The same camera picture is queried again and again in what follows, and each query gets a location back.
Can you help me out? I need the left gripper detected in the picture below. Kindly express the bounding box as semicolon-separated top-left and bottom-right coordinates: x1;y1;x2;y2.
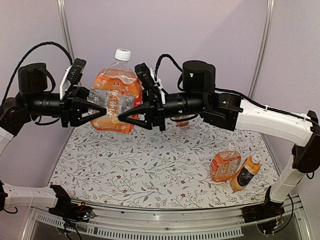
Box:
26;85;109;126

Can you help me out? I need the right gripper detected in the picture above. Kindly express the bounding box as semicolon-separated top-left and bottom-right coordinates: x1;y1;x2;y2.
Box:
116;88;206;132

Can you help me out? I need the orange tea bottle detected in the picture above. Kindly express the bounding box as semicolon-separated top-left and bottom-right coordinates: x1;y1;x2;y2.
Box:
210;142;241;183
88;48;143;134
176;120;189;128

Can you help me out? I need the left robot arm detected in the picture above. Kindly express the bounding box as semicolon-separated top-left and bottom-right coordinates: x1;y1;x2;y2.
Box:
0;41;107;220

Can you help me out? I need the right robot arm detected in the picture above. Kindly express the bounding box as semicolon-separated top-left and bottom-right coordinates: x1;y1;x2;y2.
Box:
118;60;320;218

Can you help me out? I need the dark label orange bottle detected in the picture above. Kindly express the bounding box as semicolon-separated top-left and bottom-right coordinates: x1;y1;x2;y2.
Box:
230;154;262;193

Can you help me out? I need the floral patterned table mat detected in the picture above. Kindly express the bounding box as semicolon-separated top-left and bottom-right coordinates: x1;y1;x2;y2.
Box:
49;118;278;209

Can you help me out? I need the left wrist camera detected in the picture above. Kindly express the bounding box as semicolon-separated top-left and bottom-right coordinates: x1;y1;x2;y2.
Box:
59;58;87;100

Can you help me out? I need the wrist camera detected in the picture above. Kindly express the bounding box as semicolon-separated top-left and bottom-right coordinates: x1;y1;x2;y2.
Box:
134;63;166;104
59;58;87;100

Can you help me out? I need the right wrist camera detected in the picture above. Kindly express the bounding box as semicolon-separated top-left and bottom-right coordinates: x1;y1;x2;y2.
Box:
134;63;166;104

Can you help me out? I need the left aluminium frame post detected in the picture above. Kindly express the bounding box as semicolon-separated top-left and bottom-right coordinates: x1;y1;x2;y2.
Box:
57;0;75;60

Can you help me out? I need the aluminium frame post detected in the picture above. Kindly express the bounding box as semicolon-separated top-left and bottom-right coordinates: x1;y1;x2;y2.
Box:
248;0;275;99
57;0;75;60

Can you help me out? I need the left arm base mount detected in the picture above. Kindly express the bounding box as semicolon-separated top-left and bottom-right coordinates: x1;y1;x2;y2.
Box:
48;185;95;222

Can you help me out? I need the aluminium front rail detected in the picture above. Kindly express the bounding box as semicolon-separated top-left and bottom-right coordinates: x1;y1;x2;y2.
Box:
21;195;313;240

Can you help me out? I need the right aluminium frame post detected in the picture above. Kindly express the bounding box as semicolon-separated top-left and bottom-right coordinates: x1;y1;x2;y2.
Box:
248;0;275;99

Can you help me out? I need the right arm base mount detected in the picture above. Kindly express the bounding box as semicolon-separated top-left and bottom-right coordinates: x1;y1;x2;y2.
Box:
241;186;285;235

